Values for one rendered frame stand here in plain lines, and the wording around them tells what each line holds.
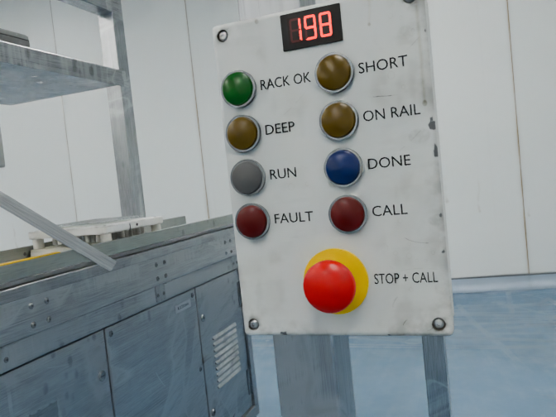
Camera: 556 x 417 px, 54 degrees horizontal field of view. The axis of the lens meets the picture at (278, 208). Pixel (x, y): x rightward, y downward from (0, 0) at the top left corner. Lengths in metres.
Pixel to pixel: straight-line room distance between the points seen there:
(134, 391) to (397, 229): 1.19
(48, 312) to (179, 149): 3.43
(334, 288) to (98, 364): 1.04
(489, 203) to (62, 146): 3.46
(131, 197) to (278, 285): 1.51
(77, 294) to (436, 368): 1.00
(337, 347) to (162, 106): 4.16
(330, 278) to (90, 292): 0.93
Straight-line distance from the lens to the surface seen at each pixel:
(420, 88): 0.42
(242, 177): 0.45
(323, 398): 0.54
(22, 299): 1.15
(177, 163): 4.53
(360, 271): 0.43
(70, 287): 1.25
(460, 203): 4.22
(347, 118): 0.42
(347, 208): 0.42
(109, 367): 1.44
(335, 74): 0.43
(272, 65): 0.45
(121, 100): 1.96
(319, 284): 0.41
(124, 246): 1.38
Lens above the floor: 0.95
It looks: 3 degrees down
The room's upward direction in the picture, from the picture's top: 6 degrees counter-clockwise
